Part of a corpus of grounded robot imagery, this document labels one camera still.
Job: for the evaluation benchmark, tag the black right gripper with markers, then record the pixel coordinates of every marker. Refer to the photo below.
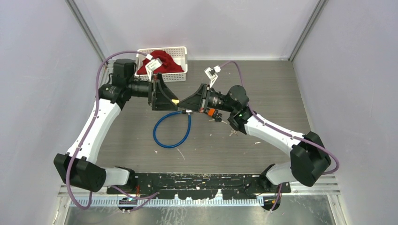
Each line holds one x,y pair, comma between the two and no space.
193,103

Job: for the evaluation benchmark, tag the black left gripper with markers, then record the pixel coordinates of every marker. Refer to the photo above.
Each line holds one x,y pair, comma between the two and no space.
159,96

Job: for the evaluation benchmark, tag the blue cable lock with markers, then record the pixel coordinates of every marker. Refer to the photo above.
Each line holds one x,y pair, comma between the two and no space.
172,133

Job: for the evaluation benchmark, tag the orange black padlock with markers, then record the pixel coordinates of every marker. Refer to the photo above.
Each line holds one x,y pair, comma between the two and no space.
211,112

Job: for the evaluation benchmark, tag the black headed key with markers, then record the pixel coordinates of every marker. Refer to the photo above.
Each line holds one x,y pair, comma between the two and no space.
217,118

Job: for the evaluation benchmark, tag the small silver key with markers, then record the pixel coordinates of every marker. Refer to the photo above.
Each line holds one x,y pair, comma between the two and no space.
233,132

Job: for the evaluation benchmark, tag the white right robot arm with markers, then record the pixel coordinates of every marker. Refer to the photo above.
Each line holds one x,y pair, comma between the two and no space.
307,154

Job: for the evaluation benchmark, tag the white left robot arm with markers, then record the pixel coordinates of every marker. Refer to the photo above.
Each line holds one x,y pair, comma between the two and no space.
77,167

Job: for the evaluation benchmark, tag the red cloth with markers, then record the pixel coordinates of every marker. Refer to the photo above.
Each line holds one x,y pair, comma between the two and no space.
168,64

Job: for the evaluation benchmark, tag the white perforated plastic basket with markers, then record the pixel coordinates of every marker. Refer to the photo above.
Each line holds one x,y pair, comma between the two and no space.
179,55

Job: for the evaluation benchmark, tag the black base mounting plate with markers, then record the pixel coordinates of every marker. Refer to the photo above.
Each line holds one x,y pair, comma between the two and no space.
199,186

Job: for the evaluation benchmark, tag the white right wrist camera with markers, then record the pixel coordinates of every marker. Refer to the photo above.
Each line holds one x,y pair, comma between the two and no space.
212,74

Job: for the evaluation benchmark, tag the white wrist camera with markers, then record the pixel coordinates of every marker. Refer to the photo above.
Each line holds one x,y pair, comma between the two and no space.
212,74
152,65

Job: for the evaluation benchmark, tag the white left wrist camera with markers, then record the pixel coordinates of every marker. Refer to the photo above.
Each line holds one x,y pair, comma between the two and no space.
152,65

